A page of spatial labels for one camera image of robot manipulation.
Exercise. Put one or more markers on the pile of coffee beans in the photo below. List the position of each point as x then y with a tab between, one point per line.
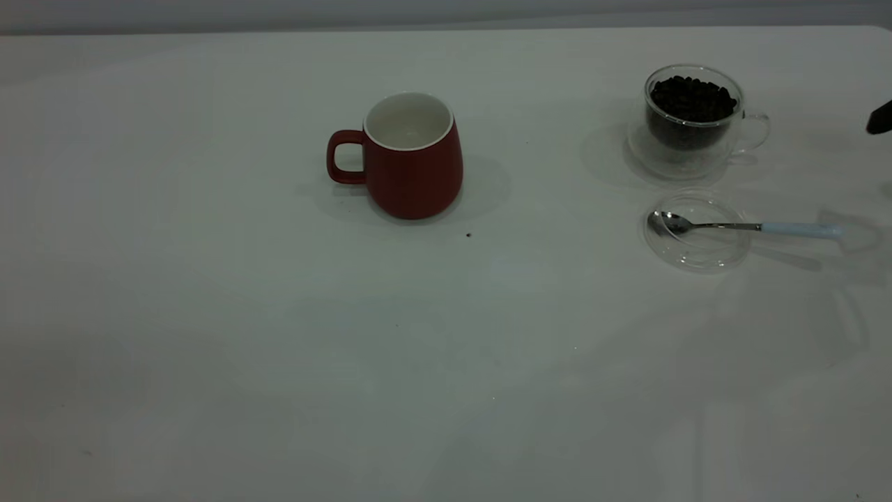
691	104

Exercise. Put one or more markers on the red ceramic mug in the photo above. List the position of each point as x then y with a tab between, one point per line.
411	181

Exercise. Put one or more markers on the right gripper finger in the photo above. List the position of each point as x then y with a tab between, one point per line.
882	120

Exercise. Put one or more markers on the clear glass saucer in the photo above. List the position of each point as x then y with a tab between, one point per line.
637	155
697	258

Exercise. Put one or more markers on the clear glass cup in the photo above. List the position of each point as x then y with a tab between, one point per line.
756	132

